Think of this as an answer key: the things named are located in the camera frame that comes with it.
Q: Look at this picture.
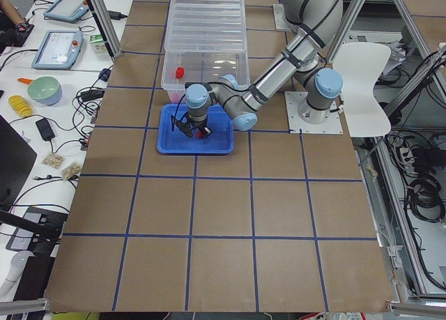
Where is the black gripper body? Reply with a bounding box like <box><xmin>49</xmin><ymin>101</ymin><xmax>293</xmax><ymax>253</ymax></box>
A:
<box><xmin>174</xmin><ymin>112</ymin><xmax>208</xmax><ymax>135</ymax></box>

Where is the red block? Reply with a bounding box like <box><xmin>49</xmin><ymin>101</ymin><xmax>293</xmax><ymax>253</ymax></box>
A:
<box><xmin>175</xmin><ymin>66</ymin><xmax>185</xmax><ymax>79</ymax></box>
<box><xmin>196</xmin><ymin>130</ymin><xmax>208</xmax><ymax>139</ymax></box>

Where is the clear plastic box lid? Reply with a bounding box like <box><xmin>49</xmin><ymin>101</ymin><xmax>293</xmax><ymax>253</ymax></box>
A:
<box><xmin>164</xmin><ymin>0</ymin><xmax>247</xmax><ymax>54</ymax></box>

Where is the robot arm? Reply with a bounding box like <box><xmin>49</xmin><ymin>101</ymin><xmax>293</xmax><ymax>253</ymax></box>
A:
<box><xmin>171</xmin><ymin>0</ymin><xmax>343</xmax><ymax>137</ymax></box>

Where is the red block in box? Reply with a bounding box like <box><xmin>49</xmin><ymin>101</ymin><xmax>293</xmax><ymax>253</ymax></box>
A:
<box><xmin>175</xmin><ymin>66</ymin><xmax>185</xmax><ymax>79</ymax></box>

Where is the clear plastic storage box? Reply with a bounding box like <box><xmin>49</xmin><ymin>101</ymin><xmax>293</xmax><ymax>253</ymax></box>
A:
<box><xmin>161</xmin><ymin>52</ymin><xmax>250</xmax><ymax>103</ymax></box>

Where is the blue plastic tray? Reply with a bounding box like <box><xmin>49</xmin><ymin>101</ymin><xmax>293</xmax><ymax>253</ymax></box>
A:
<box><xmin>157</xmin><ymin>104</ymin><xmax>234</xmax><ymax>155</ymax></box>

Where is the green white carton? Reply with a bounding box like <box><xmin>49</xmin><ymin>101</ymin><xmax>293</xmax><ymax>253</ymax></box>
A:
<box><xmin>89</xmin><ymin>34</ymin><xmax>108</xmax><ymax>54</ymax></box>

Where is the green blue bowl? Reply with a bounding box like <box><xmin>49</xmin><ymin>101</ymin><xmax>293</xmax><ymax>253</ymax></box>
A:
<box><xmin>27</xmin><ymin>76</ymin><xmax>62</xmax><ymax>106</ymax></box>

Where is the black power adapter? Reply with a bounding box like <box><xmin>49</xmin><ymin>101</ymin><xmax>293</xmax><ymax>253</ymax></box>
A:
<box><xmin>36</xmin><ymin>118</ymin><xmax>55</xmax><ymax>142</ymax></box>

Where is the teach pendant tablet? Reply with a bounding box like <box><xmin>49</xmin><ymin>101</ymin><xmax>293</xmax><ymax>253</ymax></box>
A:
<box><xmin>43</xmin><ymin>0</ymin><xmax>89</xmax><ymax>24</ymax></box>
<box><xmin>31</xmin><ymin>30</ymin><xmax>84</xmax><ymax>70</ymax></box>

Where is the toy carrot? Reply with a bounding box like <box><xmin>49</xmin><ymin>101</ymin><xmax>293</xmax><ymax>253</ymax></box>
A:
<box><xmin>17</xmin><ymin>77</ymin><xmax>33</xmax><ymax>84</ymax></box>

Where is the white chair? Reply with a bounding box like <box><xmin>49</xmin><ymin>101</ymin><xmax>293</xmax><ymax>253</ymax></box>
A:
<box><xmin>332</xmin><ymin>42</ymin><xmax>391</xmax><ymax>137</ymax></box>

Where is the yellow toy corn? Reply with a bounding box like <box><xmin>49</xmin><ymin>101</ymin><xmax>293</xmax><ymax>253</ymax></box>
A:
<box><xmin>8</xmin><ymin>95</ymin><xmax>33</xmax><ymax>118</ymax></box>

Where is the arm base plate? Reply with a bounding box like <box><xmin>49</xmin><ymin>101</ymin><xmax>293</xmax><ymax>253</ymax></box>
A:
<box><xmin>272</xmin><ymin>3</ymin><xmax>291</xmax><ymax>31</ymax></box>
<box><xmin>284</xmin><ymin>91</ymin><xmax>344</xmax><ymax>135</ymax></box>

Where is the aluminium frame post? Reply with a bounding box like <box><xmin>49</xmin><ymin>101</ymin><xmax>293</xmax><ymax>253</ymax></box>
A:
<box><xmin>86</xmin><ymin>0</ymin><xmax>122</xmax><ymax>59</ymax></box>

